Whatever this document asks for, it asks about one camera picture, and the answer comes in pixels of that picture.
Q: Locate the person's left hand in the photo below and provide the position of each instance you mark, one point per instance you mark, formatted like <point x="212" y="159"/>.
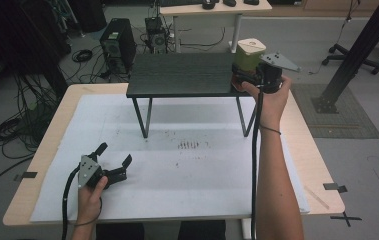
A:
<point x="88" y="203"/>

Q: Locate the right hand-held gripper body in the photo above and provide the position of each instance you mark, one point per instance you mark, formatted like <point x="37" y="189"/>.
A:
<point x="272" y="78"/>

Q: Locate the black computer tower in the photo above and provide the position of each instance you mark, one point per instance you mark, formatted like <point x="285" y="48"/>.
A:
<point x="118" y="45"/>

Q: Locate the green container with cream lid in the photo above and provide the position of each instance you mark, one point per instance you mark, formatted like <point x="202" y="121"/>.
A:
<point x="248" y="55"/>

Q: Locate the person's legs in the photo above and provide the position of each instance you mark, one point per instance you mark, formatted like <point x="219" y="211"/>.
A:
<point x="200" y="231"/>

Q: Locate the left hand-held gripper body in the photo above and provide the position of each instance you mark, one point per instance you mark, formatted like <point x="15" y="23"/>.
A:
<point x="88" y="171"/>

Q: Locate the black tape strip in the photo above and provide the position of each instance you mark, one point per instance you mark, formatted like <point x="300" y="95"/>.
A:
<point x="334" y="187"/>
<point x="27" y="175"/>

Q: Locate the grey floor mat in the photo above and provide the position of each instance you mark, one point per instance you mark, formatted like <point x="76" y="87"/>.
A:
<point x="340" y="123"/>

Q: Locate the black chair base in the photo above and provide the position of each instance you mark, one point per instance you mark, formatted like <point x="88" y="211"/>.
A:
<point x="350" y="60"/>

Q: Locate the black computer mouse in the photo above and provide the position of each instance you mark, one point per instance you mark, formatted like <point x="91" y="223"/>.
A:
<point x="251" y="2"/>
<point x="208" y="4"/>
<point x="229" y="2"/>

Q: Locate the black metal stand post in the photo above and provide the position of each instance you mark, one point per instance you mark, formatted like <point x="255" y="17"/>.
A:
<point x="353" y="56"/>

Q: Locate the small open computer case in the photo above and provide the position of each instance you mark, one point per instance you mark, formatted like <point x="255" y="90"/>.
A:
<point x="156" y="35"/>

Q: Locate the black keyboard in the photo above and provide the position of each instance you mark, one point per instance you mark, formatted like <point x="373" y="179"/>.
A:
<point x="180" y="2"/>

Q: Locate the white table mat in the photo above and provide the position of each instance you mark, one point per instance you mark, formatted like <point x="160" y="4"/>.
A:
<point x="177" y="193"/>

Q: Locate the person's right hand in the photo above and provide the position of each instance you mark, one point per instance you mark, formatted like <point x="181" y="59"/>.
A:
<point x="272" y="106"/>

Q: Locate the black small shelf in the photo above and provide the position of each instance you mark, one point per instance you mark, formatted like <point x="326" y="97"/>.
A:
<point x="180" y="73"/>

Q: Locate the black wrist band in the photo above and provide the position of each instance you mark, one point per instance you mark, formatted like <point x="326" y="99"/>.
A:
<point x="99" y="210"/>
<point x="270" y="129"/>

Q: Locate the light wooden desk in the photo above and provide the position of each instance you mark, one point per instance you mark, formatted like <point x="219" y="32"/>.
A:
<point x="217" y="10"/>

